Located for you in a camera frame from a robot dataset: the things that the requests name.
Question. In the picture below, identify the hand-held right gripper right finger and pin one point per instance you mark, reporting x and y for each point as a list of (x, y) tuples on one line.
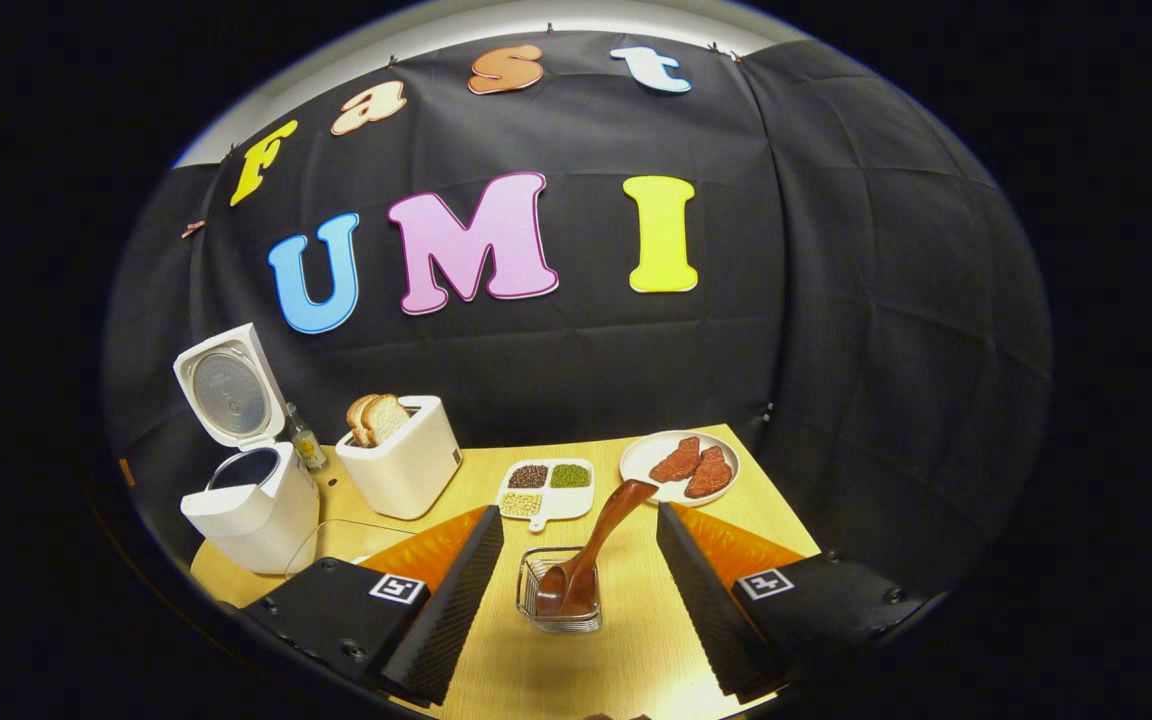
[(706, 600)]

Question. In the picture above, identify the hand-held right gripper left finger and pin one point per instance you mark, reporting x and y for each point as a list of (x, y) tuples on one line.
[(456, 600)]

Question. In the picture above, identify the brown wooden spoon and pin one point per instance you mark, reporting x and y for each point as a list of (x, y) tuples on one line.
[(596, 545)]

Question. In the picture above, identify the white rice cooker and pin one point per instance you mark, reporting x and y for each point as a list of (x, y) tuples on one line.
[(256, 500)]

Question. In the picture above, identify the red meat slice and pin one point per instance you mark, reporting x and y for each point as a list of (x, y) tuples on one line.
[(676, 462), (709, 475)]

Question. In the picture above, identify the white toaster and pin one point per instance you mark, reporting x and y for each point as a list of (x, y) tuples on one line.
[(406, 465)]

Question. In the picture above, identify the white divided bean dish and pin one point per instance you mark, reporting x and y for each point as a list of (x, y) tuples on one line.
[(564, 500)]

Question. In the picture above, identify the white round plate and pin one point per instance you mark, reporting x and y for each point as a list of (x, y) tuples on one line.
[(641, 460)]

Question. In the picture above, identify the bread slice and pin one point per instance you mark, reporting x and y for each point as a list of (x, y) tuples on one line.
[(358, 418), (386, 417)]

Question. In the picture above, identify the small glass bottle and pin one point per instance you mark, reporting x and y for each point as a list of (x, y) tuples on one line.
[(306, 445)]

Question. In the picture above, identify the red clothespin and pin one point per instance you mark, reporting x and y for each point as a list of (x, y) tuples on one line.
[(193, 228)]

